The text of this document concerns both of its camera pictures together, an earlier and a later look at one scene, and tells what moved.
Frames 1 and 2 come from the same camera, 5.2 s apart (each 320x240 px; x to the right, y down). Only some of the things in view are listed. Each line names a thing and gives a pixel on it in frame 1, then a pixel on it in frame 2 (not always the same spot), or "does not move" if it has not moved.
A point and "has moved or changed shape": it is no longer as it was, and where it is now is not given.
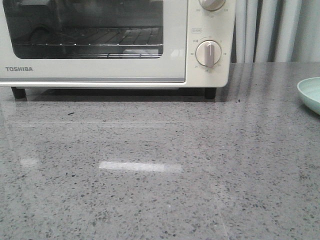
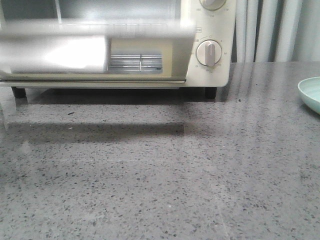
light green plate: (309, 90) does not move
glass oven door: (93, 41) has moved or changed shape
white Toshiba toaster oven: (116, 44) does not move
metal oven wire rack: (95, 41) -> (135, 62)
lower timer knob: (208, 53) does not move
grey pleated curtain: (276, 31) does not move
